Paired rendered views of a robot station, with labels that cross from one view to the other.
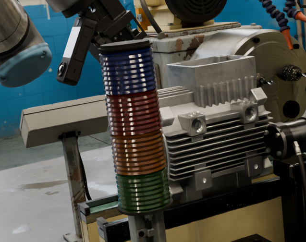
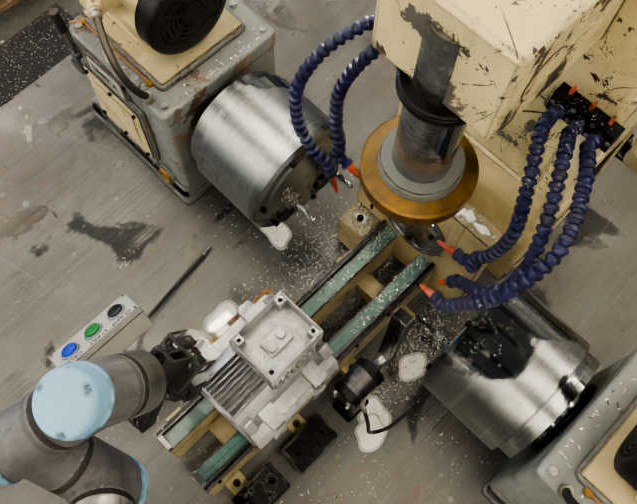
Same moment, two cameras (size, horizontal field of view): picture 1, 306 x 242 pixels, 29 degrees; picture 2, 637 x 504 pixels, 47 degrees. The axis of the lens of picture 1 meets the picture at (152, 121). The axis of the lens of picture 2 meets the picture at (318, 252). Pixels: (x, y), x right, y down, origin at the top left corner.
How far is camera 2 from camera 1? 1.28 m
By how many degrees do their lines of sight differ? 59
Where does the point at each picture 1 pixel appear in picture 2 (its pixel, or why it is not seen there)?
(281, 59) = not seen: hidden behind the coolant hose
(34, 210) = (41, 303)
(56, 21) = not seen: outside the picture
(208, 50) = (227, 151)
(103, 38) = (174, 392)
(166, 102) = (245, 405)
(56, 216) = (78, 320)
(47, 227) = not seen: hidden behind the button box
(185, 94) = (260, 389)
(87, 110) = (127, 334)
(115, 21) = (185, 376)
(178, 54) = (177, 123)
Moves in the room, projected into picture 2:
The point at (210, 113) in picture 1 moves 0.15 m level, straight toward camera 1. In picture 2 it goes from (284, 390) to (307, 479)
